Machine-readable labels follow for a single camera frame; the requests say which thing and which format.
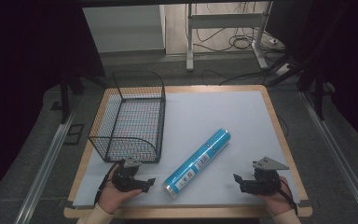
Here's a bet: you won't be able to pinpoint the white cabinet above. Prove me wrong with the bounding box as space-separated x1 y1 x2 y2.
82 5 167 54

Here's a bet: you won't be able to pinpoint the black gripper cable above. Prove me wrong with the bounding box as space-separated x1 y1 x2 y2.
276 177 298 215
93 160 126 205

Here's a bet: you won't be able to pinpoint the black floor plate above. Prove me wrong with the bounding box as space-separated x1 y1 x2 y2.
63 123 85 146

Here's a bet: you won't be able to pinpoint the black stand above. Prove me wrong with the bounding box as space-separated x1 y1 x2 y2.
50 71 110 125
266 8 349 121

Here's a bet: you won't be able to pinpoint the white power strip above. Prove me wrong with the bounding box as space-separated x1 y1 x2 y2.
275 63 293 77

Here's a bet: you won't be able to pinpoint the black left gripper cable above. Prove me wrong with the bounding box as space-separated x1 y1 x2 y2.
93 160 126 205

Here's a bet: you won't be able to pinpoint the black floor cables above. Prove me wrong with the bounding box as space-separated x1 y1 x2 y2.
185 3 293 86

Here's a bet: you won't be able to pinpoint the aluminium floor rail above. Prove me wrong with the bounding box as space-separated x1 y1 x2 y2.
298 91 358 224
13 102 79 224

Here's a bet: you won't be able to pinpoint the white metal desk frame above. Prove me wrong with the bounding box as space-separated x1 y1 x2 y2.
185 1 274 73

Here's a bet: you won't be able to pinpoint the person's left hand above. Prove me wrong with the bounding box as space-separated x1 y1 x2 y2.
98 163 144 215

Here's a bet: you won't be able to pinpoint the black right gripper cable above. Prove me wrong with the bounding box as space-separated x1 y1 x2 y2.
276 177 298 215

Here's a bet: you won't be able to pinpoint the person's right hand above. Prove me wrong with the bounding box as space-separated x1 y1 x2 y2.
255 175 293 217

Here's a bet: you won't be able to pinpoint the blue cylindrical can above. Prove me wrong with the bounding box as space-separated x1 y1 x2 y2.
162 128 232 199

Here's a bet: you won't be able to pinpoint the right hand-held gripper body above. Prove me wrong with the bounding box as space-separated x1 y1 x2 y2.
239 156 290 196

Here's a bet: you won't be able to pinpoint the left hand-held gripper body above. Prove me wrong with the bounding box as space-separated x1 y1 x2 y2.
111 157 149 192

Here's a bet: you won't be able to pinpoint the black wire mesh basket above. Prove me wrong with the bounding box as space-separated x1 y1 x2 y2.
88 70 167 164

